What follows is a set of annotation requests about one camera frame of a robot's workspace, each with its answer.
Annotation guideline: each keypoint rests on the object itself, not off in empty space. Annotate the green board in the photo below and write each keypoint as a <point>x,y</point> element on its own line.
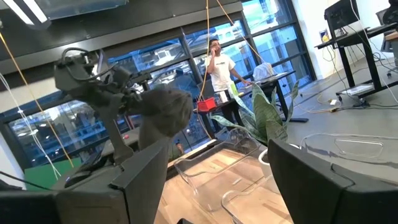
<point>43,175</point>

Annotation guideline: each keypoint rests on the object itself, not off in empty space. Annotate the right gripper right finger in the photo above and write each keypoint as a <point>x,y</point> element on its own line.
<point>311,193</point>

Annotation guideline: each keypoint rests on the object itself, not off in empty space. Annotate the white power adapter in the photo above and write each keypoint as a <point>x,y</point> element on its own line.
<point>333,102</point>

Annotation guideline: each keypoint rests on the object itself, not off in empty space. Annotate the green snake plant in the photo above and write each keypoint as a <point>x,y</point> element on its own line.
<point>264,115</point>

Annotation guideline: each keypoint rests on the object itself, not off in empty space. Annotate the red box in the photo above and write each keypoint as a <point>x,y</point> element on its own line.
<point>206,104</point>

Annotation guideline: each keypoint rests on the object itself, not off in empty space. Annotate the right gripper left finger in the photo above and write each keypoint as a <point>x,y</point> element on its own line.
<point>140,193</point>

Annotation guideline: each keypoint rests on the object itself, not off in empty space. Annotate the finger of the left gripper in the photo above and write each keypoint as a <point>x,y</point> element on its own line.
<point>133,102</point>
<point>118,140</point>

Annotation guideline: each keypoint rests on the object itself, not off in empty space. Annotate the white ceiling light strip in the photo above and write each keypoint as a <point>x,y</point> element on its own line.
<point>25,9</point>

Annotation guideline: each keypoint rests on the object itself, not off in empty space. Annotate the black window frame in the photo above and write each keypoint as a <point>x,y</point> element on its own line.
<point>188,54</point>

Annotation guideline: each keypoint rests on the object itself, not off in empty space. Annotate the black standing desk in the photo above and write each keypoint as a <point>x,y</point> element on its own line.
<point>371,62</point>
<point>281,99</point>

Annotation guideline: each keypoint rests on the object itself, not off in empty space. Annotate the person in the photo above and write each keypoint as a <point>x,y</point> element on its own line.
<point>222,71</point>

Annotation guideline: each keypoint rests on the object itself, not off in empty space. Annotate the clear plastic bin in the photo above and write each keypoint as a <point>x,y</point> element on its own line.
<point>211,186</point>
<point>357,147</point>

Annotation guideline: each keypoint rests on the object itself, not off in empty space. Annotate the black computer monitor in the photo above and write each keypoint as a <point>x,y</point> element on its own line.
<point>340,14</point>

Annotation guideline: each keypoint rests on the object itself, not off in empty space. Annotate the small wall poster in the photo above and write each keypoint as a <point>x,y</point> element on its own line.
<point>324,36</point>

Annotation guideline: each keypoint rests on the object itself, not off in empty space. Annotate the white papers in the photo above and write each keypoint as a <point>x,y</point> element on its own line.
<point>357,90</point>

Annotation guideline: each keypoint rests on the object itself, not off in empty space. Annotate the white plant pot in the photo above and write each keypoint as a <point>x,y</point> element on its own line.
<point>264,163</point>

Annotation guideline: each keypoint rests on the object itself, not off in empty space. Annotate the white bag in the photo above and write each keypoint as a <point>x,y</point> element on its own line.
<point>262,72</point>

